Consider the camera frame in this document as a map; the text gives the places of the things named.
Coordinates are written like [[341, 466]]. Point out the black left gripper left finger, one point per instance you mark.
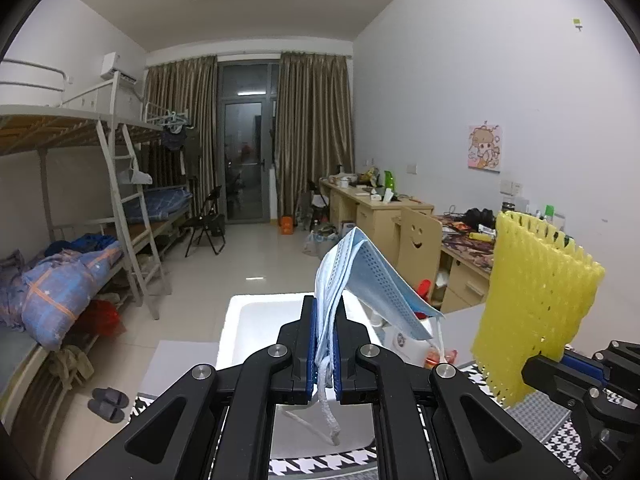
[[296, 381]]

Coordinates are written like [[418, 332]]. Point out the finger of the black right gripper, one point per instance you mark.
[[616, 365], [562, 384]]

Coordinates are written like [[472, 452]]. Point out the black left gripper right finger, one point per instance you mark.
[[352, 382]]

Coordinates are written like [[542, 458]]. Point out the blue surgical face mask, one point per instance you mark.
[[356, 265]]

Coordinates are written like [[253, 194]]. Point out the houndstooth table cloth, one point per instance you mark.
[[549, 423]]

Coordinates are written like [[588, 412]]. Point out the white lotion pump bottle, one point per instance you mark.
[[412, 351]]

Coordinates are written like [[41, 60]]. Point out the white styrofoam box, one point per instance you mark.
[[253, 322]]

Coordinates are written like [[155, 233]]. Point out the red snack packet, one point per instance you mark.
[[433, 357]]

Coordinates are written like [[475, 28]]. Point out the orange bucket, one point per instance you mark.
[[286, 224]]

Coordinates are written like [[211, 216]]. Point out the light wooden desk row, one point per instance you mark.
[[466, 257]]

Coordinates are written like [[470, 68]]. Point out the wooden smiley face chair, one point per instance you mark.
[[420, 243]]

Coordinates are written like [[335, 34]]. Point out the black headphones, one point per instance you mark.
[[474, 218]]

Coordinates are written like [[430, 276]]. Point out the black folding chair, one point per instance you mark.
[[209, 223]]

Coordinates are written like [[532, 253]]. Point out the dark slippers pair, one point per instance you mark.
[[109, 404]]

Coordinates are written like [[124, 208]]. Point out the right brown curtain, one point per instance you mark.
[[314, 126]]

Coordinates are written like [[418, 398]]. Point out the brown curtain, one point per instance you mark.
[[314, 126], [182, 96]]

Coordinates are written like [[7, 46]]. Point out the blue patterned quilt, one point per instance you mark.
[[46, 299]]

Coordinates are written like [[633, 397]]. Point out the white metal bunk bed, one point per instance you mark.
[[125, 203]]

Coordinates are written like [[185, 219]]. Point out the glass balcony door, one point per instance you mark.
[[247, 98]]

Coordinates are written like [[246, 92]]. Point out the left brown curtain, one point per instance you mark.
[[182, 96]]

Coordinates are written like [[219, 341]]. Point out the white air conditioner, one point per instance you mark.
[[112, 64]]

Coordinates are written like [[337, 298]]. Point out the white wall socket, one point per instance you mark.
[[510, 188]]

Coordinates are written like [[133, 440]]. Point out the cartoon girl wall poster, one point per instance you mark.
[[485, 147]]

